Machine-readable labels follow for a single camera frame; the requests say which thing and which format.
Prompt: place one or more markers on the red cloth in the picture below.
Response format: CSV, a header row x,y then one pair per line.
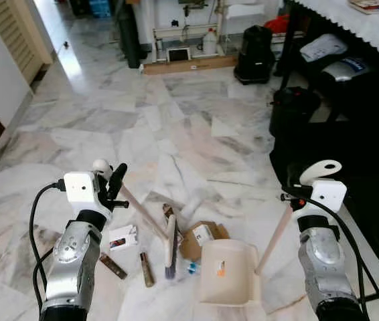
x,y
278,25

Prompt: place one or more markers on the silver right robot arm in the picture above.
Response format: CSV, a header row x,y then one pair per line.
x,y
320,257

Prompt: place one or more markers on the white framed tablet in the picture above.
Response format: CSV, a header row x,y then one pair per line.
x,y
179,54

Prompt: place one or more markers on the black backpack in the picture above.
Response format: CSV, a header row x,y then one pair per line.
x,y
255,53

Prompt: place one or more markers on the white cushion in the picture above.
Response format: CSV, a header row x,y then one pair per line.
x,y
323,47

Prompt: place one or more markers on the louvered wooden door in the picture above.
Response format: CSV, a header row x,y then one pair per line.
x,y
19,33

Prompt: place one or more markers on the long wooden plank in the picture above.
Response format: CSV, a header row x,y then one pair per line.
x,y
189,65

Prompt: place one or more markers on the brown cardboard piece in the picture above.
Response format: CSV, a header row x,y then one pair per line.
x,y
189,249

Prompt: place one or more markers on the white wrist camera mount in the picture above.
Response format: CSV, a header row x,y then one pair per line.
x,y
81,187
329,194

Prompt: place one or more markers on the brown stick wrapper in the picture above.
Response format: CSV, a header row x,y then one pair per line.
x,y
112,265
147,269

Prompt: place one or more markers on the colourful book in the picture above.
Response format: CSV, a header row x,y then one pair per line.
x,y
377,5

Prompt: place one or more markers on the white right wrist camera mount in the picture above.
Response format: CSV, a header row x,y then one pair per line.
x,y
329,194

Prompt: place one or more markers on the tall black bag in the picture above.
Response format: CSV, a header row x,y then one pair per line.
x,y
130,33

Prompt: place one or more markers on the grey bag with blue label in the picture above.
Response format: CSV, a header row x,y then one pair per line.
x,y
343,69

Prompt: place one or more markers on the small white box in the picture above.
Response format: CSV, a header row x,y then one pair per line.
x,y
203,234

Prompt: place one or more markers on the small white printed carton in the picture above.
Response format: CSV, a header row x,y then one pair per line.
x,y
123,237

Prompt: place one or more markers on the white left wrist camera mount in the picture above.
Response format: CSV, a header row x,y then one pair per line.
x,y
81,187

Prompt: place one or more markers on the white metal rack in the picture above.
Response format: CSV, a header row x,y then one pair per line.
x,y
169,17

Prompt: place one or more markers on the table with white lace cloth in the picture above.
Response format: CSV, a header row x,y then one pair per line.
x,y
357,27

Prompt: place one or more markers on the blue crate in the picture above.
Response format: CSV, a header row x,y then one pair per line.
x,y
100,7

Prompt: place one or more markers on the white plastic bottle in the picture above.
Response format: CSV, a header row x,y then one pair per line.
x,y
210,42

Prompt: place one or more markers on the blue bottle cap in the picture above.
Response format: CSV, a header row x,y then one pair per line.
x,y
193,269

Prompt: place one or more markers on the black fabric chair metal frame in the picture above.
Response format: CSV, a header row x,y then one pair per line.
x,y
350,174

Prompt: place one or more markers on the round black bag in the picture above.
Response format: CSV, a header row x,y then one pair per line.
x,y
293,110

